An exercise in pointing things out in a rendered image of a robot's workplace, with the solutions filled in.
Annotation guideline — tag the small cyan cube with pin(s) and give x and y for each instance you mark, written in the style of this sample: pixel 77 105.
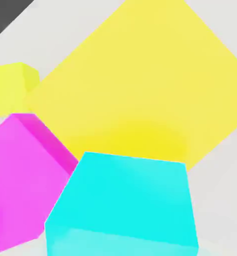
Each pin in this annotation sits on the small cyan cube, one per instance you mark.
pixel 122 200

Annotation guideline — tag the small magenta cube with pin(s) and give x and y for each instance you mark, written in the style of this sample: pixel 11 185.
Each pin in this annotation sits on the small magenta cube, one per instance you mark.
pixel 22 176

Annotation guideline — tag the small lime yellow cube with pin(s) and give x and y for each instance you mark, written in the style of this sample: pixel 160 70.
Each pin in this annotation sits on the small lime yellow cube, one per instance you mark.
pixel 6 90

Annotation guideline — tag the large yellow box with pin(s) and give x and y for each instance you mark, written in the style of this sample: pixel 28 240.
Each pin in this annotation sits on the large yellow box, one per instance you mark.
pixel 142 84

